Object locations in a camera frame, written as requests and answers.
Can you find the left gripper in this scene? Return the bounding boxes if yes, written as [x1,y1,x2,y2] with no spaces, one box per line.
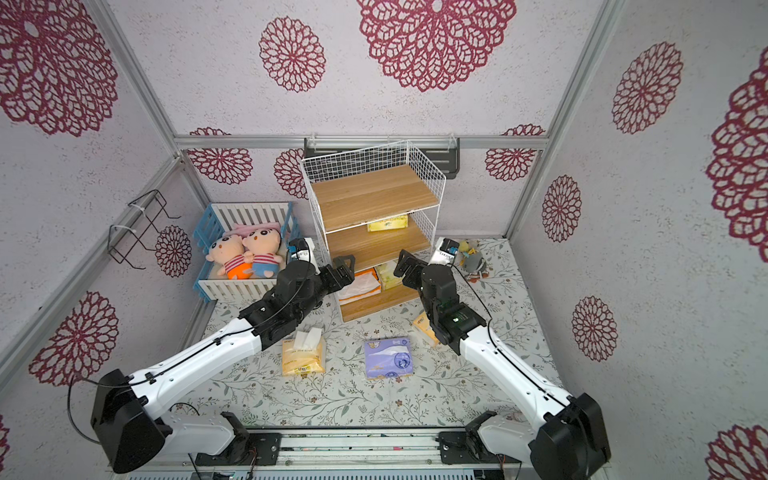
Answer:
[294,253,354,324]

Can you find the orange tissue pack bottom shelf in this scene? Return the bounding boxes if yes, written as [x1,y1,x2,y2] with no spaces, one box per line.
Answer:
[337,268,382,305]

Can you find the yellow tissue pack shelf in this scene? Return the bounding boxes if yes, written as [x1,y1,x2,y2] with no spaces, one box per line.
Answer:
[366,215,409,232]

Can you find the yellow tissue pack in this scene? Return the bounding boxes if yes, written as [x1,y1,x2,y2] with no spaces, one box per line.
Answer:
[412,312,440,347]

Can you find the purple tissue pack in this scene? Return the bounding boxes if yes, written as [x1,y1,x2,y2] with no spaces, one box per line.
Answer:
[364,337,414,379]

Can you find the yellow-green tissue pack bottom shelf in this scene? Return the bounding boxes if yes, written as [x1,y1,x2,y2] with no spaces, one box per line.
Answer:
[374,260,402,291]

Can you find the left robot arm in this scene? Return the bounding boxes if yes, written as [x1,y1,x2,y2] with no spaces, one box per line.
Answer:
[90,255,355,474]

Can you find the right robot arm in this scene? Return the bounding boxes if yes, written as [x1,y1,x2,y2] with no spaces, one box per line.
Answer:
[394,239,612,479]

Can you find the small grey yellow plush toy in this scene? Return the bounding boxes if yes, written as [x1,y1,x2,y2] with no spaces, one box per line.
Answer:
[457,240,490,283]

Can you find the plush doll blue shorts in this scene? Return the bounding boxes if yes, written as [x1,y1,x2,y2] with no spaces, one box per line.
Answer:
[241,227,283,279]

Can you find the floral patterned floor mat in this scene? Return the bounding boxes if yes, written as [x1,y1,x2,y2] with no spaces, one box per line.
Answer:
[172,239,562,427]

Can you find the blue white toy crib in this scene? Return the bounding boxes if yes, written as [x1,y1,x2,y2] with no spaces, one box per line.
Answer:
[194,202,301,304]

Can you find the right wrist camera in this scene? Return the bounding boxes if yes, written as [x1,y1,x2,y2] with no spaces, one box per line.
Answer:
[429,237,460,267]

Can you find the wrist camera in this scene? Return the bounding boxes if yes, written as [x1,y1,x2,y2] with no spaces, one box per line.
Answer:
[288,237,317,267]
[429,237,460,267]

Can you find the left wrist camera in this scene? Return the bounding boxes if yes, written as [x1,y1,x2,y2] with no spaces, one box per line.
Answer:
[288,237,317,267]

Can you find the white wire three-tier shelf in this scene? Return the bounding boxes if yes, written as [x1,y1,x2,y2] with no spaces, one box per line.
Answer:
[299,140,448,324]

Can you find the grey wall-mounted shelf rack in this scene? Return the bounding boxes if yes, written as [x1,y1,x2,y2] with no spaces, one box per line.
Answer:
[303,137,460,183]

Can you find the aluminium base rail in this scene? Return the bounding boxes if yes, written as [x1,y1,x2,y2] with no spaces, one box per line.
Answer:
[108,427,537,479]

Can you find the black wire wall rack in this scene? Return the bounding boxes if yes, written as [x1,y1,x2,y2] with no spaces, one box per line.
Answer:
[106,189,180,271]

